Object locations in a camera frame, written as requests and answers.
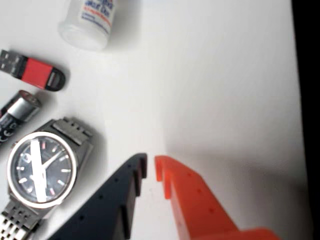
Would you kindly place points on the red and black usb stick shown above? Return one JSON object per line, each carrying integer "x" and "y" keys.
{"x": 37, "y": 72}

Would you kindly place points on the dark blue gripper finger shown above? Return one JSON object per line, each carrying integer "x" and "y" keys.
{"x": 105, "y": 212}

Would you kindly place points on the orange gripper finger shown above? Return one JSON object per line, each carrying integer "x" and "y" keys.
{"x": 195, "y": 207}

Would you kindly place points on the black AAA battery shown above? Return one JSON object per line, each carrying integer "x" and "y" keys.
{"x": 17, "y": 112}

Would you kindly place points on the steel wristwatch with dark dial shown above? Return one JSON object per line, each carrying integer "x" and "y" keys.
{"x": 42, "y": 170}

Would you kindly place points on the small white plastic bottle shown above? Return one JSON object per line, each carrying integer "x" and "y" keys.
{"x": 85, "y": 32}

